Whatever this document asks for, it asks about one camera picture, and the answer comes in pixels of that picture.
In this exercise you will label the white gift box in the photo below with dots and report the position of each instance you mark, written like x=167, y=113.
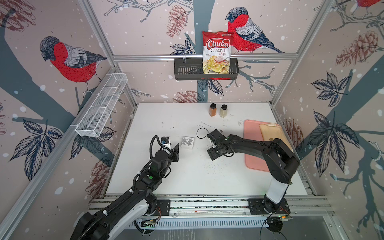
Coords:
x=187, y=143

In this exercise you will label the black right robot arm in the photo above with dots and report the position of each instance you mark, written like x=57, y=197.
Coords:
x=280, y=159

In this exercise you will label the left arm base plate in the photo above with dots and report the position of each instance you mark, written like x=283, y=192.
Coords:
x=159, y=207

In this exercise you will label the white mesh wall shelf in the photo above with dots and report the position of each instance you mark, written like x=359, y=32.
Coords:
x=98, y=113

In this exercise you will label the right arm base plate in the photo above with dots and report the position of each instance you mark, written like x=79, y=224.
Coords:
x=260, y=206

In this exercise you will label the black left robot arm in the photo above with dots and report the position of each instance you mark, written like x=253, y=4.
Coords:
x=139, y=200

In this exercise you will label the orange spice jar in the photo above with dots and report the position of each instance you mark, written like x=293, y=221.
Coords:
x=213, y=109

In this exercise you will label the pink plastic tray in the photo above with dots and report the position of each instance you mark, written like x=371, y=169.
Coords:
x=253, y=155

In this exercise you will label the wooden cutting board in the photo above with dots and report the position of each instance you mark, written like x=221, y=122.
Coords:
x=273, y=131

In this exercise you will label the Chuba cassava chips bag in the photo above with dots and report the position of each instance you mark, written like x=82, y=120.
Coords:
x=217, y=52

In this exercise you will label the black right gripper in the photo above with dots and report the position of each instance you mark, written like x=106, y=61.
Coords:
x=211, y=155

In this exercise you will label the aluminium mounting rail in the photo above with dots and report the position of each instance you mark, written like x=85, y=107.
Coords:
x=204, y=207

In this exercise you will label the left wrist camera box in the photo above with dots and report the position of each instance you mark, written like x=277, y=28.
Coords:
x=165, y=141

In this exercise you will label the beige spice jar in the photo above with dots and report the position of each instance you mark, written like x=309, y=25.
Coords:
x=223, y=111

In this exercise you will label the black wire wall basket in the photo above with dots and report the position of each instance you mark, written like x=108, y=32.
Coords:
x=192, y=70

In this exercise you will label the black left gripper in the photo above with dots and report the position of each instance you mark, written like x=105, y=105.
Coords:
x=175, y=157

